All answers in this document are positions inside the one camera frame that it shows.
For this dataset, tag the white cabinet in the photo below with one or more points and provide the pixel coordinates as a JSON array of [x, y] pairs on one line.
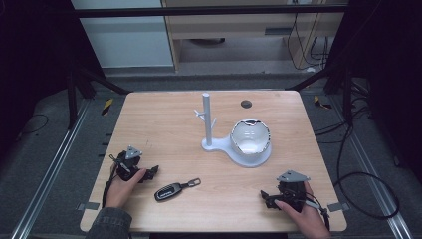
[[127, 40]]

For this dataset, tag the metal floor rail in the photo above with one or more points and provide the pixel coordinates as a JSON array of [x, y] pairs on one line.
[[371, 172], [49, 169]]

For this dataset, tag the light wooden desk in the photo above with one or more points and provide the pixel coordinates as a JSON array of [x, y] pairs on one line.
[[232, 25]]

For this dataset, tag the white bowl with dark rim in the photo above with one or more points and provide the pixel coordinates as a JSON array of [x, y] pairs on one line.
[[250, 139]]

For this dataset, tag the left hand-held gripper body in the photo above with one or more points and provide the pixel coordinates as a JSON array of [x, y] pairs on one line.
[[127, 162]]

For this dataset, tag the white key stand with pole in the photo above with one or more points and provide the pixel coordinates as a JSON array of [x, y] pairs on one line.
[[245, 159]]

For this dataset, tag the black frame strut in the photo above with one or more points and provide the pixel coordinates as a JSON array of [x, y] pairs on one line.
[[99, 79], [318, 78]]

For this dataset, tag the grey tape strip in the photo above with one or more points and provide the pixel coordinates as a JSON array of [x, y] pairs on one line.
[[338, 207], [89, 206]]

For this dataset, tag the black car key with clip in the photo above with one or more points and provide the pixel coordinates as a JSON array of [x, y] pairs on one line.
[[169, 191]]

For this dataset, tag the person's right hand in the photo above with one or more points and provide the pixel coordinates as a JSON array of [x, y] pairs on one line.
[[310, 220]]

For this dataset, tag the yellow black striped tape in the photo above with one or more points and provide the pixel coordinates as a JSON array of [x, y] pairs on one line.
[[107, 107], [321, 103]]

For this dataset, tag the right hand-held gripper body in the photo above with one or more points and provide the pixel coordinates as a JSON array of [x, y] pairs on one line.
[[292, 189]]

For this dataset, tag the grey round table grommet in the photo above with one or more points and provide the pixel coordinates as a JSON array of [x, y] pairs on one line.
[[246, 104]]

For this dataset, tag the person's left hand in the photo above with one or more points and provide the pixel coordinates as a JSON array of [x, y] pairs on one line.
[[121, 189]]

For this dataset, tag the black frame crossbar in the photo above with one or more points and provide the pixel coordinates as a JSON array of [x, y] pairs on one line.
[[205, 10]]

